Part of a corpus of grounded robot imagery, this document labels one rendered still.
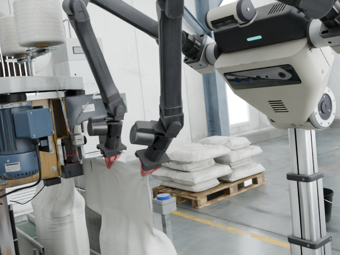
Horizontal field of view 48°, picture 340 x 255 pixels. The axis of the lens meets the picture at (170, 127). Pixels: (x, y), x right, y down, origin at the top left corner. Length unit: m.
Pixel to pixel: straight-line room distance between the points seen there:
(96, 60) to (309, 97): 0.72
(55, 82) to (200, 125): 6.07
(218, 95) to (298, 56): 6.07
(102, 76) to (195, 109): 6.04
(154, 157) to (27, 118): 0.42
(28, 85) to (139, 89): 5.32
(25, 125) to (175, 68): 0.54
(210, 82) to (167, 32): 6.57
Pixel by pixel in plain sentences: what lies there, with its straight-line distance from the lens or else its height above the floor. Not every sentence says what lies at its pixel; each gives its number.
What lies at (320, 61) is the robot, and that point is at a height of 1.36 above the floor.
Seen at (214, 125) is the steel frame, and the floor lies 0.55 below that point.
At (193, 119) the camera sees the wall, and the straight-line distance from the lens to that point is 7.33.
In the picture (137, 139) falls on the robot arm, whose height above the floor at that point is 1.19.
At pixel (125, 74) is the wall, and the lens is 6.49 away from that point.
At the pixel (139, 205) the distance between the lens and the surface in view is 1.35.
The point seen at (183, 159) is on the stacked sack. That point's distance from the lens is 4.29.
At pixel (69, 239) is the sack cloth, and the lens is 1.98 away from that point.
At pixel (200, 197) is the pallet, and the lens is 4.31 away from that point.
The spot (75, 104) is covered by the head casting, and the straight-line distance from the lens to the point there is 1.63.
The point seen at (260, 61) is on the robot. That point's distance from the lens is 1.31.
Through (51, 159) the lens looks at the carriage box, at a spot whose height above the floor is 1.10.
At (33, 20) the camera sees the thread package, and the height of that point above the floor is 1.60.
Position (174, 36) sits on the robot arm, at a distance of 0.97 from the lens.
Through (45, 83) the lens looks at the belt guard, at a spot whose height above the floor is 1.39.
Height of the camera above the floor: 1.32
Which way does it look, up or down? 5 degrees down
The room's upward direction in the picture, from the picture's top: 6 degrees counter-clockwise
